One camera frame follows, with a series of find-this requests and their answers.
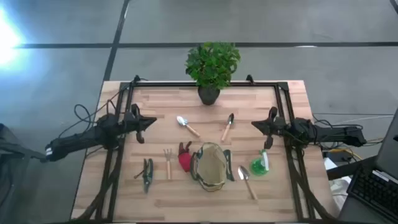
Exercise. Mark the black metal bar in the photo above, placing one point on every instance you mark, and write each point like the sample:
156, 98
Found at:
351, 168

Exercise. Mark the black metal stand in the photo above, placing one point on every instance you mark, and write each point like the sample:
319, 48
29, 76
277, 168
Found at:
15, 152

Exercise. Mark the white plastic bag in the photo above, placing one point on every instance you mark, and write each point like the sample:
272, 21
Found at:
339, 186

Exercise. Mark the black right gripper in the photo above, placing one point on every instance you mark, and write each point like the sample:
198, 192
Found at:
275, 126

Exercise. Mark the black laptop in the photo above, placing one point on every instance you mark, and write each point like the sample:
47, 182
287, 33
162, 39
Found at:
373, 189

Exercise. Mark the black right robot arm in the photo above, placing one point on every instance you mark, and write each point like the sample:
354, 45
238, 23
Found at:
329, 133

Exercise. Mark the green potted plant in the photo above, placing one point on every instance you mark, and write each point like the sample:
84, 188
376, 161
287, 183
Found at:
211, 65

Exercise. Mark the green pruning shears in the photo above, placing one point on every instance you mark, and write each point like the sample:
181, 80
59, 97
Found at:
147, 174

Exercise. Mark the red gardening glove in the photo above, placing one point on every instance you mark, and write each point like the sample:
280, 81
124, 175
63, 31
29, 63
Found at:
185, 160

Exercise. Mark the black metal table frame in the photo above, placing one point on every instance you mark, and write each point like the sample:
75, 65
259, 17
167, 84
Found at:
161, 84

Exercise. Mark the green spray bottle white nozzle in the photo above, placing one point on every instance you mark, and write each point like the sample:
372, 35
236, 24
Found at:
258, 166

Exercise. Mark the black power box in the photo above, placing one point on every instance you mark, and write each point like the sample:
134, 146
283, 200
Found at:
337, 155

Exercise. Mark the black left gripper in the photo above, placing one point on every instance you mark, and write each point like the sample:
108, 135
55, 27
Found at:
133, 123

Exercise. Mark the tan gardening bag green trim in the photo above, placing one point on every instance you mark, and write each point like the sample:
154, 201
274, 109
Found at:
210, 165

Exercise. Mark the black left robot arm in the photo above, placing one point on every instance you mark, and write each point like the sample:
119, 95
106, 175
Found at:
77, 140

